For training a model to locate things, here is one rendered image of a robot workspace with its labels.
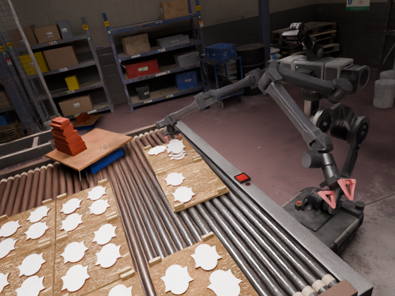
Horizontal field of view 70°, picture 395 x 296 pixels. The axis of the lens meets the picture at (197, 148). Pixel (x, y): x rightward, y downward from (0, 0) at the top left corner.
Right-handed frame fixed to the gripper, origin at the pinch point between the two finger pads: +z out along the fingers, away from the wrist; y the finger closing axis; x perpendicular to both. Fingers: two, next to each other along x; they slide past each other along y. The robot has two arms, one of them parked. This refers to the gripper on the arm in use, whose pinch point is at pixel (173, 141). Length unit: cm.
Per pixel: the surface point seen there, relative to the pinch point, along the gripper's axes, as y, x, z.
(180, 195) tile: -11, -57, 7
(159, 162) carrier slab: -15.3, -11.4, 7.8
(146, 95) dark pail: 15, 404, 74
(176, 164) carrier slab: -4.6, -20.7, 8.1
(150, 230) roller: -32, -74, 10
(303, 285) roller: 20, -132, 11
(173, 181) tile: -11.7, -41.1, 7.2
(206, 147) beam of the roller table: 22.5, -5.7, 10.4
